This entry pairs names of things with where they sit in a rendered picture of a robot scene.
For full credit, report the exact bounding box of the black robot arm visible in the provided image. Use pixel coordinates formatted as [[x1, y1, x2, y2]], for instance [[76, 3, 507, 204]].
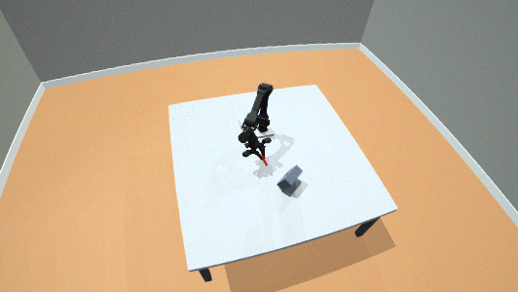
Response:
[[238, 83, 274, 149]]

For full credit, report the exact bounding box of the light blue panel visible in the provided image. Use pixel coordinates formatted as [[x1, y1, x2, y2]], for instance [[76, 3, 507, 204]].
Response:
[[277, 165, 303, 197]]

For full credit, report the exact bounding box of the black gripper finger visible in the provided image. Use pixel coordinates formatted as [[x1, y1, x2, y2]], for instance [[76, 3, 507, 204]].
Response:
[[251, 151, 263, 161], [258, 146, 266, 159]]

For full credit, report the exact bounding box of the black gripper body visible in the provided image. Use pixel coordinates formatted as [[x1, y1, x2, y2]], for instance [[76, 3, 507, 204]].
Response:
[[242, 135, 272, 158]]

